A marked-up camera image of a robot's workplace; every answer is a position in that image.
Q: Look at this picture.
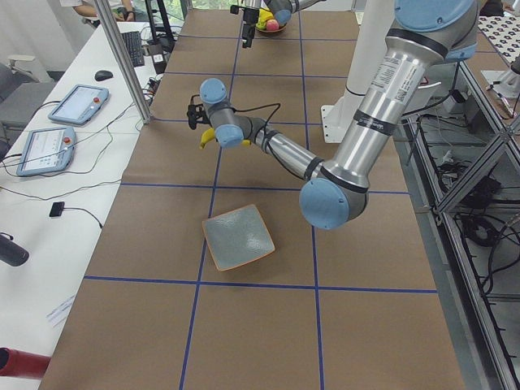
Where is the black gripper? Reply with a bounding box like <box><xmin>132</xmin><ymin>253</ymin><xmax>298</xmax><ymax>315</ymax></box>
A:
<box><xmin>186</xmin><ymin>104</ymin><xmax>208</xmax><ymax>129</ymax></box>
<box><xmin>242</xmin><ymin>8</ymin><xmax>257</xmax><ymax>48</ymax></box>

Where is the large yellow banana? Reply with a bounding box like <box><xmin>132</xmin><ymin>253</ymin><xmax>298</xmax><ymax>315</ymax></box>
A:
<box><xmin>198</xmin><ymin>128</ymin><xmax>251</xmax><ymax>150</ymax></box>

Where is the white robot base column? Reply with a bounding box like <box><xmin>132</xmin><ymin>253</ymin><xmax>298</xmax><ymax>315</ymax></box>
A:
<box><xmin>321</xmin><ymin>0</ymin><xmax>395</xmax><ymax>143</ymax></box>

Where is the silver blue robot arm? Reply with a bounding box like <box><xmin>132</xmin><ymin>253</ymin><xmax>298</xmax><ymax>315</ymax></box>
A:
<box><xmin>187</xmin><ymin>1</ymin><xmax>479</xmax><ymax>229</ymax></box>
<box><xmin>230</xmin><ymin>0</ymin><xmax>320</xmax><ymax>48</ymax></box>

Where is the brown wicker basket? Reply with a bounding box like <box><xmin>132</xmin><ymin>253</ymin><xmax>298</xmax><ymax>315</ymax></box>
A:
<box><xmin>255</xmin><ymin>19</ymin><xmax>287</xmax><ymax>35</ymax></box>

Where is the square grey orange-rimmed plate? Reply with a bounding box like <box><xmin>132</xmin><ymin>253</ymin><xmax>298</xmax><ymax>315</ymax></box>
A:
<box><xmin>202</xmin><ymin>204</ymin><xmax>275</xmax><ymax>271</ymax></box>

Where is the pink red apple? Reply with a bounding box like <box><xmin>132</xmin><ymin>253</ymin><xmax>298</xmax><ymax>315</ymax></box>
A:
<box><xmin>265</xmin><ymin>19</ymin><xmax>280</xmax><ymax>32</ymax></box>

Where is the black keyboard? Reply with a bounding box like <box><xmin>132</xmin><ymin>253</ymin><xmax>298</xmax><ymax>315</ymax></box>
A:
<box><xmin>121</xmin><ymin>31</ymin><xmax>145</xmax><ymax>67</ymax></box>

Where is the black computer mouse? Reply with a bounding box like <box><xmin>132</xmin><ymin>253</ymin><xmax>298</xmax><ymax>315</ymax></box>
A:
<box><xmin>94</xmin><ymin>70</ymin><xmax>114</xmax><ymax>82</ymax></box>

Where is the upper blue teach pendant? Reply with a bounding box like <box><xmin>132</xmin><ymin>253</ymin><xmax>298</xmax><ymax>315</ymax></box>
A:
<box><xmin>48</xmin><ymin>84</ymin><xmax>110</xmax><ymax>126</ymax></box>

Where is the blue teach pendant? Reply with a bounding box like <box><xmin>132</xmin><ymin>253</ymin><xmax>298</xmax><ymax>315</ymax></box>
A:
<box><xmin>48</xmin><ymin>84</ymin><xmax>110</xmax><ymax>126</ymax></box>
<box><xmin>16</xmin><ymin>126</ymin><xmax>76</xmax><ymax>177</ymax></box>

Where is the lower blue teach pendant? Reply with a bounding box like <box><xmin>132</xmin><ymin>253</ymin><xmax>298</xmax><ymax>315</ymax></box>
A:
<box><xmin>16</xmin><ymin>126</ymin><xmax>76</xmax><ymax>177</ymax></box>

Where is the small black box device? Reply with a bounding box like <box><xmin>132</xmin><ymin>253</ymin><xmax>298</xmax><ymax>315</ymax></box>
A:
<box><xmin>49</xmin><ymin>201</ymin><xmax>65</xmax><ymax>218</ymax></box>

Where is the dark grey cylinder object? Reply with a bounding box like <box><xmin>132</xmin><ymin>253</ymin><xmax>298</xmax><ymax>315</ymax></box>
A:
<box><xmin>0</xmin><ymin>232</ymin><xmax>29</xmax><ymax>267</ymax></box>

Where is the brown paper table mat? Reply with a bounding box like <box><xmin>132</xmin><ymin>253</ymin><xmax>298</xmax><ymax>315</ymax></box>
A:
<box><xmin>41</xmin><ymin>10</ymin><xmax>465</xmax><ymax>389</ymax></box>

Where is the red cylinder object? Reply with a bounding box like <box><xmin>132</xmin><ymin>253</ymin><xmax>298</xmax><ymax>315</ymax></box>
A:
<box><xmin>1</xmin><ymin>347</ymin><xmax>51</xmax><ymax>379</ymax></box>

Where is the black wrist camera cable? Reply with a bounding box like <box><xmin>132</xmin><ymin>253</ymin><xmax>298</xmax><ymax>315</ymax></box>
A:
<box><xmin>231</xmin><ymin>102</ymin><xmax>282</xmax><ymax>139</ymax></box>

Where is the aluminium frame post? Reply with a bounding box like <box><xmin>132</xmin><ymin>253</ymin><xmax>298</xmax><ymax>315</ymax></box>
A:
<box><xmin>93</xmin><ymin>0</ymin><xmax>151</xmax><ymax>124</ymax></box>

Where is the aluminium frame rack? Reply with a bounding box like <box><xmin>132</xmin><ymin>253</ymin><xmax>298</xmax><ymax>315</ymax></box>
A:
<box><xmin>401</xmin><ymin>37</ymin><xmax>519</xmax><ymax>389</ymax></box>

